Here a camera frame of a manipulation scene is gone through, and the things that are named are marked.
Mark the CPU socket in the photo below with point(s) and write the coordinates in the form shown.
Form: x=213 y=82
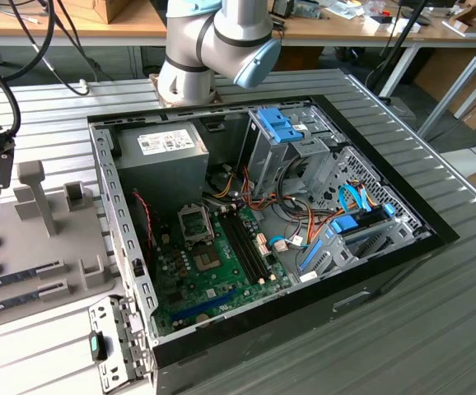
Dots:
x=207 y=260

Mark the teal black latch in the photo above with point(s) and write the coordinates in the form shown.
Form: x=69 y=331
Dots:
x=94 y=346

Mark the white power connector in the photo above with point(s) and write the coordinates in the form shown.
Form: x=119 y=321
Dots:
x=227 y=167

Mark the aluminium profile frame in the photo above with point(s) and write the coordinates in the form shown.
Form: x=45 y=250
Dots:
x=449 y=96

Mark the blue expansion slot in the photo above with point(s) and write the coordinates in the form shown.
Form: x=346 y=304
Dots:
x=205 y=306

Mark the grey power supply unit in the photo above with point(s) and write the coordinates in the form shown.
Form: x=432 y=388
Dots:
x=160 y=177

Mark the blue disk carrier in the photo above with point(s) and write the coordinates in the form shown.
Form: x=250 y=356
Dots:
x=343 y=225

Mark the blue plastic drive bracket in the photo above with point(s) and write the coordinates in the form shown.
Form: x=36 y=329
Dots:
x=277 y=123

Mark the silver coin battery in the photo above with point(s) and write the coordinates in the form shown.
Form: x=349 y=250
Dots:
x=202 y=317

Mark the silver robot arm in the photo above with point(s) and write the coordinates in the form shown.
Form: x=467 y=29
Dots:
x=188 y=41

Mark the black open PC case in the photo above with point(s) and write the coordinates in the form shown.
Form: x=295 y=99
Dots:
x=262 y=333

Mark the white flat box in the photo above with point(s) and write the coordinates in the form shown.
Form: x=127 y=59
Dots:
x=376 y=25

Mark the grey metal drive cage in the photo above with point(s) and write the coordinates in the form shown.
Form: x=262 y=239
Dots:
x=271 y=164

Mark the cardboard packaging tray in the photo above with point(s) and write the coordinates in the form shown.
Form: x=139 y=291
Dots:
x=466 y=14

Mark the grey parts rack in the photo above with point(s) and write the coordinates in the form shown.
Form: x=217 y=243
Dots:
x=24 y=251

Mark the grey metal disk bay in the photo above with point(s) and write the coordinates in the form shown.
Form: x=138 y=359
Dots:
x=332 y=251

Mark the large brown cardboard box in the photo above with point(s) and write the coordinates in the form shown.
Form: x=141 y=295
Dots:
x=440 y=74

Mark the black stand pole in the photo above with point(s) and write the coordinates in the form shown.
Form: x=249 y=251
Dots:
x=412 y=24

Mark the wooden desk with white legs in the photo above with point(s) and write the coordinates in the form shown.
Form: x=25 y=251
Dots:
x=435 y=33

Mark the dark RAM stick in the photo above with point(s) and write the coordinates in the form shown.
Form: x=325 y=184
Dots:
x=3 y=280
x=3 y=303

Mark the green motherboard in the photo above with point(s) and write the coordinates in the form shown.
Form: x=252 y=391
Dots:
x=227 y=284

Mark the cardboard box on desk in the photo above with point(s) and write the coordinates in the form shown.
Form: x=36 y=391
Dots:
x=98 y=10

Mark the grey metal slot bracket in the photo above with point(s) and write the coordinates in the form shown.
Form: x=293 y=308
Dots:
x=98 y=317

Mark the grey metal device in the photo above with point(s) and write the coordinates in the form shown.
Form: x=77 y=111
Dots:
x=308 y=10

